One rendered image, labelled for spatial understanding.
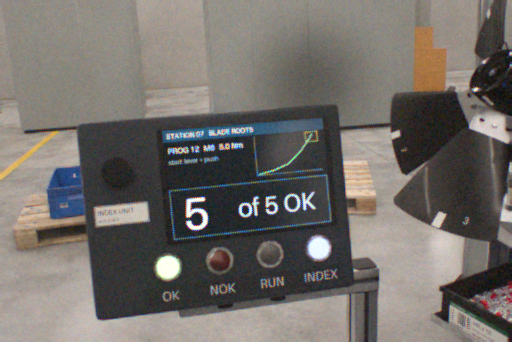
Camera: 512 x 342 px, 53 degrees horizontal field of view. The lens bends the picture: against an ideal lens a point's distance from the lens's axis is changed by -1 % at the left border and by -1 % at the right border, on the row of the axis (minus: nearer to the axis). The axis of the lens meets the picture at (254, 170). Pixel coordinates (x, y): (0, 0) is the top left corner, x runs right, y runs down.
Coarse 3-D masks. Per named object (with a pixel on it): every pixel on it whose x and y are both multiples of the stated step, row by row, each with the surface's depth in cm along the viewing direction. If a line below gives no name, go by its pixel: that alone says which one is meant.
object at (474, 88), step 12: (492, 60) 112; (504, 60) 107; (480, 72) 113; (504, 72) 106; (480, 84) 111; (492, 84) 107; (504, 84) 104; (480, 96) 109; (492, 96) 107; (504, 96) 106; (492, 108) 110; (504, 108) 108
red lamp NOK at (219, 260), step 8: (216, 248) 50; (224, 248) 50; (208, 256) 50; (216, 256) 50; (224, 256) 50; (232, 256) 50; (208, 264) 50; (216, 264) 50; (224, 264) 50; (232, 264) 50; (216, 272) 50; (224, 272) 50
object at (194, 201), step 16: (176, 192) 50; (192, 192) 50; (208, 192) 50; (176, 208) 50; (192, 208) 50; (208, 208) 50; (176, 224) 50; (192, 224) 50; (208, 224) 50; (176, 240) 50
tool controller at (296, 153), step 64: (128, 128) 49; (192, 128) 50; (256, 128) 51; (320, 128) 52; (128, 192) 49; (256, 192) 51; (320, 192) 52; (128, 256) 49; (192, 256) 50; (256, 256) 51
